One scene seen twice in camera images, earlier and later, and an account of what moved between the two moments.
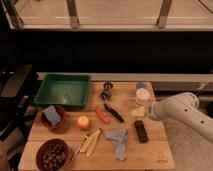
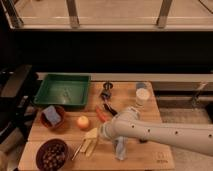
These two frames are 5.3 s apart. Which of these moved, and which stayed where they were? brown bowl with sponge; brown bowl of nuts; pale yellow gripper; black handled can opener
Moved: pale yellow gripper
Stayed: black handled can opener; brown bowl of nuts; brown bowl with sponge
